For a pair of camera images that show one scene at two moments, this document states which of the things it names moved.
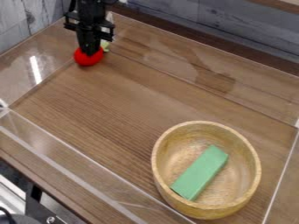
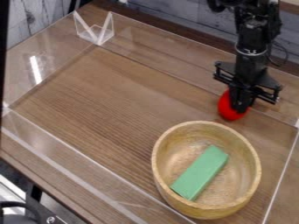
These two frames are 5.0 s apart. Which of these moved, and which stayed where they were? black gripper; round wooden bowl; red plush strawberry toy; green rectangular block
Moved: red plush strawberry toy; black gripper
Stayed: green rectangular block; round wooden bowl
